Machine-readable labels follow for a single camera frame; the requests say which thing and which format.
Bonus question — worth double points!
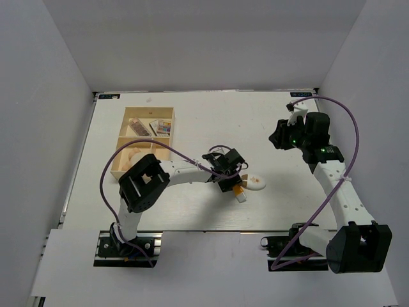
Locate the wooden organizer tray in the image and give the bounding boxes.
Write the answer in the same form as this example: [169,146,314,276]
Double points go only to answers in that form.
[111,107,174,180]

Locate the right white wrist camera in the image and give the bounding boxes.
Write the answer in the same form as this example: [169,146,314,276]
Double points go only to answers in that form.
[286,100,308,126]

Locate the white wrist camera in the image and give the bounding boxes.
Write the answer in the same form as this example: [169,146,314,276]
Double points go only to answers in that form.
[286,100,308,126]
[208,145,231,157]

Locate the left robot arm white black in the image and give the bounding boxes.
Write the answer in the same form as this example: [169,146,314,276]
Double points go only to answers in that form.
[112,148,247,255]

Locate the white oval sunscreen bottle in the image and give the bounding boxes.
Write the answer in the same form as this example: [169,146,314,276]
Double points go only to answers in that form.
[240,173,266,191]

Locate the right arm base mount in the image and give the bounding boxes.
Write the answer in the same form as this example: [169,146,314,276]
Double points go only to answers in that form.
[260,223,330,272]

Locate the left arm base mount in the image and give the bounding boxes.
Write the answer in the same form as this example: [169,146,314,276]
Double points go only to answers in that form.
[93,230,162,268]

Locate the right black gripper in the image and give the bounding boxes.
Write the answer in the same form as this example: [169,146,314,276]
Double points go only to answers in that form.
[268,116,311,150]

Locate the colourful small eyeshadow palette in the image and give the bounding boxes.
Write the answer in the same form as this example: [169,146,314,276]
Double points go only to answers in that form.
[150,119,172,136]

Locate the orange cream tube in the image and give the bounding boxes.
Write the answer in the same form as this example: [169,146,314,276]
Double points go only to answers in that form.
[232,185,247,203]

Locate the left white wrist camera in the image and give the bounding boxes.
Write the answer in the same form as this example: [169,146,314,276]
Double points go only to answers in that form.
[208,145,231,157]

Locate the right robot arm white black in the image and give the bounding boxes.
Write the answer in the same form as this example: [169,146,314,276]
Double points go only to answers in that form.
[269,112,392,274]

